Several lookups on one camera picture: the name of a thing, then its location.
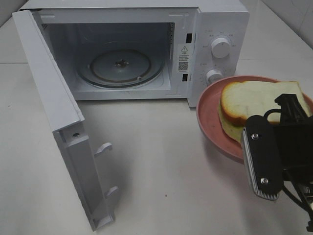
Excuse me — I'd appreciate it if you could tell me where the black camera cable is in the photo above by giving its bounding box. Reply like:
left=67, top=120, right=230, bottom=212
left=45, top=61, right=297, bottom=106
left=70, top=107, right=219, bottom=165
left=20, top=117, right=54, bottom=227
left=263, top=107, right=313, bottom=213

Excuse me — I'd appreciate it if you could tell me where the upper white power knob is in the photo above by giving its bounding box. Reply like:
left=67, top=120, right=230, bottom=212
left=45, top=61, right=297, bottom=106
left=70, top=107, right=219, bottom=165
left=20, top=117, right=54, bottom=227
left=211, top=36, right=231, bottom=59

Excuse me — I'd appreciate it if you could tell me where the wrist camera with silver heatsink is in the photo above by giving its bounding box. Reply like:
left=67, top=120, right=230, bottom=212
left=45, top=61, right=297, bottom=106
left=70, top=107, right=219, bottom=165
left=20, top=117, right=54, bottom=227
left=241, top=115, right=283, bottom=201

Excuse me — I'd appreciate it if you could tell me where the white warning label sticker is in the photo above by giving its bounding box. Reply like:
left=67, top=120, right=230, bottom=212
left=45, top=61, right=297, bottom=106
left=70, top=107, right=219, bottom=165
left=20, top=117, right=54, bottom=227
left=177, top=44, right=192, bottom=73

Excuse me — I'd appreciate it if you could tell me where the sandwich with lettuce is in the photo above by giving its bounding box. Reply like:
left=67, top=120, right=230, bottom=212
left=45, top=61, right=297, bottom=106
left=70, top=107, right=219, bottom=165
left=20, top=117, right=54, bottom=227
left=218, top=81, right=313, bottom=143

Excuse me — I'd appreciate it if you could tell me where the white microwave door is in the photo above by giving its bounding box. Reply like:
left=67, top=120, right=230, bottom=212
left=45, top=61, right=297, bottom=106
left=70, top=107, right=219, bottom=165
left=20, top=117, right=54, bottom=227
left=12, top=10, right=119, bottom=231

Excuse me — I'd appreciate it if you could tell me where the white timer knob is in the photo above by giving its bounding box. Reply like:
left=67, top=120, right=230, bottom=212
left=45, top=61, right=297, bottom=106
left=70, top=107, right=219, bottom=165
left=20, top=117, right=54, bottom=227
left=205, top=69, right=224, bottom=86

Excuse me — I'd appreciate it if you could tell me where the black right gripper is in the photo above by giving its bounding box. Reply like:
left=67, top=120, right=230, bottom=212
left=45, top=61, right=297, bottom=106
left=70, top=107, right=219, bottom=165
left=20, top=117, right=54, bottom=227
left=271, top=94, right=313, bottom=232

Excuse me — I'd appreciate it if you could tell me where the pink plate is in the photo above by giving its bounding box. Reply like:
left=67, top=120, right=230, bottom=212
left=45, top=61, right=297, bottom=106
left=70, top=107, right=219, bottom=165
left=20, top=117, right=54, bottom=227
left=197, top=76, right=313, bottom=163

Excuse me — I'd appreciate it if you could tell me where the white microwave oven body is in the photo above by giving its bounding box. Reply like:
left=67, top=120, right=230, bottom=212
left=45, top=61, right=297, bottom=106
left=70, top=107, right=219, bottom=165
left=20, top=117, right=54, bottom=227
left=18, top=0, right=249, bottom=107

